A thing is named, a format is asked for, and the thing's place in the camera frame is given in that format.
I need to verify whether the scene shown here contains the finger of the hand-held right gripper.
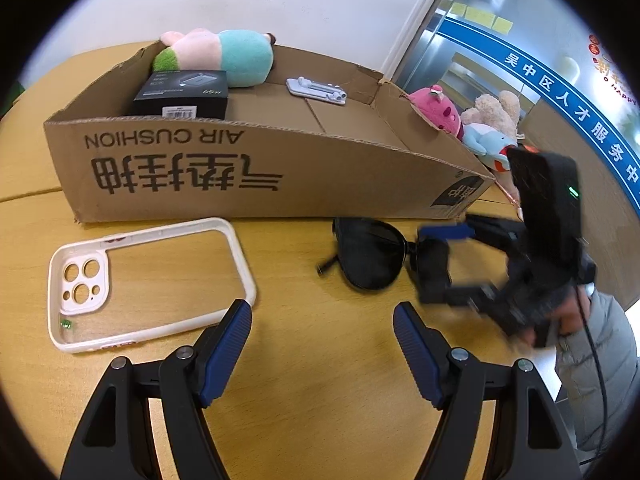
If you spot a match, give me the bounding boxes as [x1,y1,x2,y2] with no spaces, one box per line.
[417,214,526,261]
[416,239,508,313]

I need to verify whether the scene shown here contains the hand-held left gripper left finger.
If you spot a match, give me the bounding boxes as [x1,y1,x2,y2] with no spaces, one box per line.
[60,298,253,480]

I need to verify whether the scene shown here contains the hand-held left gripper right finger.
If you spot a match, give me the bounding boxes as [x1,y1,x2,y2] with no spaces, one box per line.
[393,301,583,480]

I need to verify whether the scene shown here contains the black sunglasses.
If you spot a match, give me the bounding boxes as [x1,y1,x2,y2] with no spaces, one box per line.
[315,217,451,291]

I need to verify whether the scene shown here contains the brown cardboard box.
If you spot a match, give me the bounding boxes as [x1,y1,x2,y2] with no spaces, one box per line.
[43,40,498,223]

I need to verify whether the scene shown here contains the white folding phone stand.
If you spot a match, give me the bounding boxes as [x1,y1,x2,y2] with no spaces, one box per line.
[286,76,348,106]

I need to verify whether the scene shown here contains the person's right hand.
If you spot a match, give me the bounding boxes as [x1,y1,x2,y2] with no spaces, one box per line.
[552,296,593,338]

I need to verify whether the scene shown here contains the pink transparent pen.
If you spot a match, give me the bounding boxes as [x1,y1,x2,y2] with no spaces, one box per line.
[495,182,523,218]

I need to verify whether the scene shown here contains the blue plush with red band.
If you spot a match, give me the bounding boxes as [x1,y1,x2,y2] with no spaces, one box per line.
[462,125,518,173]

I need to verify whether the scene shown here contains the wooden desk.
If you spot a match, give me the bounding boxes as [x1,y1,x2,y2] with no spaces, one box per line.
[0,40,640,480]

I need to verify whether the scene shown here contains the beige plush toy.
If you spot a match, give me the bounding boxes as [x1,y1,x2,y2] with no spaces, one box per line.
[460,91,521,136]

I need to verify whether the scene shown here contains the pink plush bear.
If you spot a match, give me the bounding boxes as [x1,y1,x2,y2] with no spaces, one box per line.
[407,86,463,141]

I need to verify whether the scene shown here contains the glass partition with blue stripe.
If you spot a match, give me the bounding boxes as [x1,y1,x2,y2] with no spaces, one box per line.
[400,0,640,211]

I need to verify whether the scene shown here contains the white clear phone case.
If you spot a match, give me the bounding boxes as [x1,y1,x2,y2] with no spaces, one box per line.
[47,217,258,355]

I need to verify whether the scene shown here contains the black product box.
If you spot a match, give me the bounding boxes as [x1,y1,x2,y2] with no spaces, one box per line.
[131,70,231,121]

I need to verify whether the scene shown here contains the teal and pink plush toy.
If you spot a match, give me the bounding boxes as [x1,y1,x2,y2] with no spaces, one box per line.
[151,29,277,90]

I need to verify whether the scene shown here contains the black cable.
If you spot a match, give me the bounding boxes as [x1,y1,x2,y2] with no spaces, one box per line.
[575,285,608,466]

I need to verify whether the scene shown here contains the white door frame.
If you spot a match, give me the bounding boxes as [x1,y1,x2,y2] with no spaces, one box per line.
[384,0,458,83]

